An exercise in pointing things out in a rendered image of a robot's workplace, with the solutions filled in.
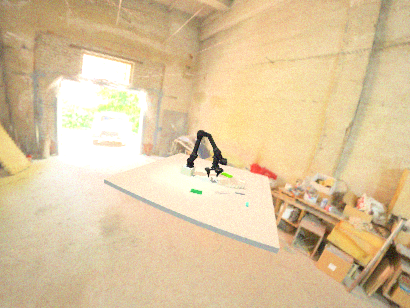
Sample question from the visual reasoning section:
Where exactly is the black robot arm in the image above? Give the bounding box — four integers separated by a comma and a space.
186, 130, 227, 173

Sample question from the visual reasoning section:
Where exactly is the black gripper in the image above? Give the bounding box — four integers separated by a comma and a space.
204, 163, 224, 178

